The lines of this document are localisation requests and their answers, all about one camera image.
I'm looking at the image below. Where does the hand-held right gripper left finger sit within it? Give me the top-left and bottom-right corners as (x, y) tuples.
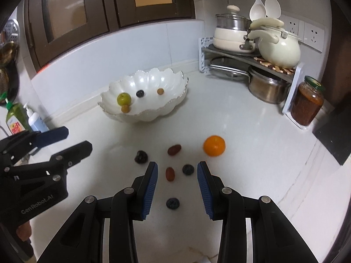
(38, 162), (159, 263)

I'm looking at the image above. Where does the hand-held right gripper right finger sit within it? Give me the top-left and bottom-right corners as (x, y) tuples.
(197, 161), (321, 263)

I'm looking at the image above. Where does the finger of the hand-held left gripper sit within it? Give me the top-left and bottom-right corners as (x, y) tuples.
(0, 126), (69, 159)
(11, 140), (93, 181)

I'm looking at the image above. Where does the orange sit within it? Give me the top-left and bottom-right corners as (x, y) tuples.
(203, 135), (226, 157)

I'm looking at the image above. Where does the green apple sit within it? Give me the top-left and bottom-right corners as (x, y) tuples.
(117, 92), (131, 107)

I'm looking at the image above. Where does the white scalloped bowl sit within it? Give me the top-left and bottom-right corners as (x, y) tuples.
(98, 68), (189, 123)

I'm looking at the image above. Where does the person's left hand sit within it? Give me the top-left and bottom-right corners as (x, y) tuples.
(16, 221), (31, 242)

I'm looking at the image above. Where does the white pump bottle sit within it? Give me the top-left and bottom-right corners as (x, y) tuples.
(23, 103), (50, 132)

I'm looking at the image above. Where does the green dish soap bottle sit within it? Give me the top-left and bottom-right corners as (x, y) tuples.
(0, 92), (30, 136)

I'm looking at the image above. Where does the black frying pan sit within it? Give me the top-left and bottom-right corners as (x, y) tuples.
(0, 66), (20, 105)

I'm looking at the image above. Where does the small brass pot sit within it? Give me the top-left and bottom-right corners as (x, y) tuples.
(0, 42), (20, 68)

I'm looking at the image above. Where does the round steel steamer plate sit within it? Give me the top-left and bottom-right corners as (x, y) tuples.
(0, 19), (20, 47)

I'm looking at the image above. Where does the steel pot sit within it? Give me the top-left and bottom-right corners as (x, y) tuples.
(248, 65), (292, 105)

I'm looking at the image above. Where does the sauce jar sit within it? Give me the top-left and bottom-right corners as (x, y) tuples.
(291, 76), (326, 126)

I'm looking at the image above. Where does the corner shelf rack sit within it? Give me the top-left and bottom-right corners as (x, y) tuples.
(198, 36), (305, 115)

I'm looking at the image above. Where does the black cleaver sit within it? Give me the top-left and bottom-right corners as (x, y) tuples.
(313, 107), (350, 166)

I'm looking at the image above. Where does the wooden trivet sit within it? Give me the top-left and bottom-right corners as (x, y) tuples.
(254, 56), (297, 74)

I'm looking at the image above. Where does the brown wooden window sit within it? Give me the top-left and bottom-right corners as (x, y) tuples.
(23, 0), (196, 78)

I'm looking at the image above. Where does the cream saucepan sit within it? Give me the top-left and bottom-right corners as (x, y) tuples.
(213, 27), (257, 53)

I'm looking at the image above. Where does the cream ceramic pot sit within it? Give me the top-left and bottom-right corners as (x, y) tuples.
(247, 17), (302, 69)

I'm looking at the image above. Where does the steel steamer with glass lid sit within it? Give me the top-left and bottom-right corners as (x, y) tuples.
(215, 5), (252, 31)

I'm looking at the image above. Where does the dark wooden cutting board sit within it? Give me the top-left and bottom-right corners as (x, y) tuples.
(329, 0), (351, 110)

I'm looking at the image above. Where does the white wall outlet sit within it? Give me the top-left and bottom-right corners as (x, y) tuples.
(303, 22), (326, 52)
(284, 15), (305, 43)

